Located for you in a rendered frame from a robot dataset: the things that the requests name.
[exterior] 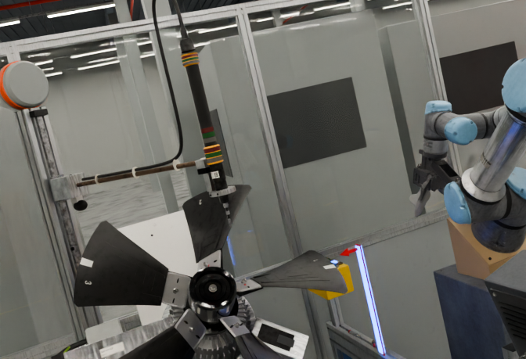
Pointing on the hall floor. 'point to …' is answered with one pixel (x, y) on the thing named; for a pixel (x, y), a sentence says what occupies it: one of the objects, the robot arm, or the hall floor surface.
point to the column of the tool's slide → (59, 249)
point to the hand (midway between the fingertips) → (435, 213)
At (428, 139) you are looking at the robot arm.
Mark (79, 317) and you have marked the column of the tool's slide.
